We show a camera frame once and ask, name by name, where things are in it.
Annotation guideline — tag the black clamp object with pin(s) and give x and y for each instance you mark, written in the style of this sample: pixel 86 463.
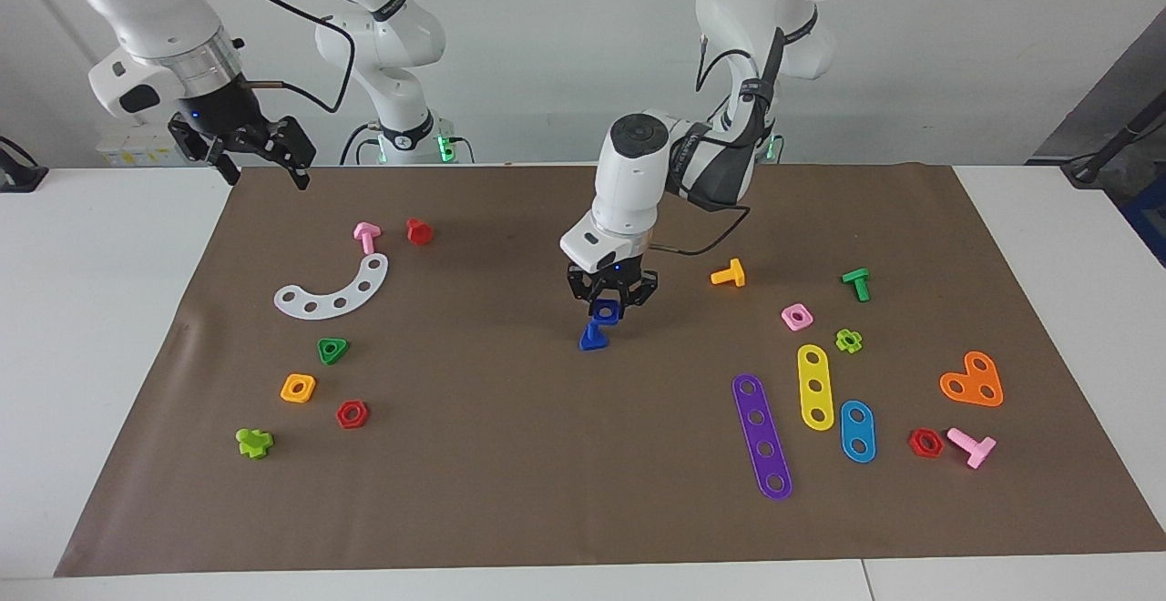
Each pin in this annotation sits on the black clamp object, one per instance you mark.
pixel 18 173

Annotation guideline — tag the orange square nut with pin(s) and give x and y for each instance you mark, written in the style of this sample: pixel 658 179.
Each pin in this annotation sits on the orange square nut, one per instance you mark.
pixel 310 393

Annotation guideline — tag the green triangle nut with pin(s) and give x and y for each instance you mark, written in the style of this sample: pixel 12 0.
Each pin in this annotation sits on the green triangle nut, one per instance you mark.
pixel 342 346

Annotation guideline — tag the blue square nut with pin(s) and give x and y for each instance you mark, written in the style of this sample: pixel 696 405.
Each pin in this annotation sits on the blue square nut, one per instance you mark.
pixel 612 319

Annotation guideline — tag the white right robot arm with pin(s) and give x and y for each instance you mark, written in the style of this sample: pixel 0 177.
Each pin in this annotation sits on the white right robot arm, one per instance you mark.
pixel 155 18

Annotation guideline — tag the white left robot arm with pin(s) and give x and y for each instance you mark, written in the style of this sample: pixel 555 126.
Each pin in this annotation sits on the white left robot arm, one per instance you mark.
pixel 629 173

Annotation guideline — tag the orange heart plate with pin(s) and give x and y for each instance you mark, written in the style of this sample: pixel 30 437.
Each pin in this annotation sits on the orange heart plate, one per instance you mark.
pixel 973 382

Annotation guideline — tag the blue crate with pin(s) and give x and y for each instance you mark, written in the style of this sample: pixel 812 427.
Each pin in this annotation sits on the blue crate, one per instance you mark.
pixel 1150 223

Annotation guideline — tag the red hex nut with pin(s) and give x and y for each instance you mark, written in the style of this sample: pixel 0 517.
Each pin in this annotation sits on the red hex nut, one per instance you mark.
pixel 363 419
pixel 936 448

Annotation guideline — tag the blue two-hole strip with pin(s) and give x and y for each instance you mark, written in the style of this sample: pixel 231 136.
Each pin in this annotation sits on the blue two-hole strip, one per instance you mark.
pixel 856 432

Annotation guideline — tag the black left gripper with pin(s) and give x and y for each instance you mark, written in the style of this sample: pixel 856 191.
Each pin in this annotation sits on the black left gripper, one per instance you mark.
pixel 612 280

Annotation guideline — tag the brown table mat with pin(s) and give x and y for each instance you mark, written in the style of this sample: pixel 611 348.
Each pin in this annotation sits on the brown table mat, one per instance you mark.
pixel 547 473

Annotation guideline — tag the black stand pole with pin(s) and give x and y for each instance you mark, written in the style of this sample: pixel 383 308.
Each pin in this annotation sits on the black stand pole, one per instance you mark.
pixel 1116 141

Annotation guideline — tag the orange plastic bolt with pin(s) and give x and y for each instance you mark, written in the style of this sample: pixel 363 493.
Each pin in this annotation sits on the orange plastic bolt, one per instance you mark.
pixel 729 273

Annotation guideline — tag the lime cross-head bolt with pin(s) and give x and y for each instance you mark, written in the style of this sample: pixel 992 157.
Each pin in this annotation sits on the lime cross-head bolt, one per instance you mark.
pixel 254 443

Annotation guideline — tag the red plastic bolt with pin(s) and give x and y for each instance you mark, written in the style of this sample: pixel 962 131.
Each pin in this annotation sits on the red plastic bolt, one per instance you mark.
pixel 419 231

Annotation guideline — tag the yellow three-hole strip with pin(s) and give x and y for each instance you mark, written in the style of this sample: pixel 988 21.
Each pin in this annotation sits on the yellow three-hole strip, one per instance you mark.
pixel 813 373

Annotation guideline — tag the green plastic bolt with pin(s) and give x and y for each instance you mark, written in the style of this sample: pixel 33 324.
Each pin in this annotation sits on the green plastic bolt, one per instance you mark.
pixel 857 283

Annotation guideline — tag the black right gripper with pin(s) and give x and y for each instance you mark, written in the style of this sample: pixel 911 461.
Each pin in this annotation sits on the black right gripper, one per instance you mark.
pixel 228 114

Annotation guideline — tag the pink plastic bolt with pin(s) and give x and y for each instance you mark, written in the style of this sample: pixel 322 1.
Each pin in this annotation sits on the pink plastic bolt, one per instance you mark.
pixel 972 446
pixel 366 237

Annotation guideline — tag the white curved five-hole plate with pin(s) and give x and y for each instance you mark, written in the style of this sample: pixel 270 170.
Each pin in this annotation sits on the white curved five-hole plate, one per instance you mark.
pixel 326 307

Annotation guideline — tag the purple four-hole strip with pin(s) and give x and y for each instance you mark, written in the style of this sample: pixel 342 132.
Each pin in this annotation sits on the purple four-hole strip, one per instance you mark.
pixel 761 434

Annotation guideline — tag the pink square nut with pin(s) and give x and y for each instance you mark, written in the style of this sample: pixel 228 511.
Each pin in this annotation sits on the pink square nut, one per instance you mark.
pixel 788 320

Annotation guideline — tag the lime flower nut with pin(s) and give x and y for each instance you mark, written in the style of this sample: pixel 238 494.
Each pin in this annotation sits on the lime flower nut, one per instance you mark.
pixel 856 346

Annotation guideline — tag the blue triangle-head bolt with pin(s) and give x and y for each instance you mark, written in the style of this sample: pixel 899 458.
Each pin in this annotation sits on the blue triangle-head bolt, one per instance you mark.
pixel 593 340

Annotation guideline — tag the white wall box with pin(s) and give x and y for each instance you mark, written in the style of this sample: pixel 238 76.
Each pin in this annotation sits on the white wall box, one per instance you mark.
pixel 137 150

